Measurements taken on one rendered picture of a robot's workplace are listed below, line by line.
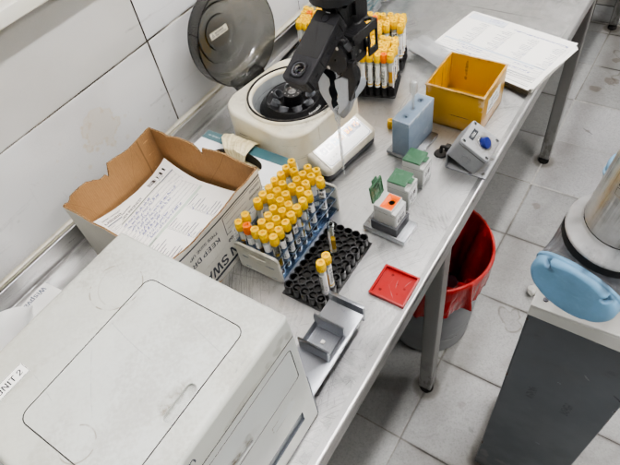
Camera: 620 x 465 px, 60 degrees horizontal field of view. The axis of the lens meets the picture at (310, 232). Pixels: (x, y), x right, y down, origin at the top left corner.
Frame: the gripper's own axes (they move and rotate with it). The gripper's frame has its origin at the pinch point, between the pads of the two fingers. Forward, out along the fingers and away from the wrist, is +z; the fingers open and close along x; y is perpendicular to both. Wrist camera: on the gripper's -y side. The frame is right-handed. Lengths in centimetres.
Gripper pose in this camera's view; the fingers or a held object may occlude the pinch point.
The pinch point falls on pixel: (338, 113)
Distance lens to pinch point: 90.0
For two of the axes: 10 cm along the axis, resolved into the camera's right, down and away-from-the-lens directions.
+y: 6.3, -6.4, 4.3
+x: -7.6, -4.2, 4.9
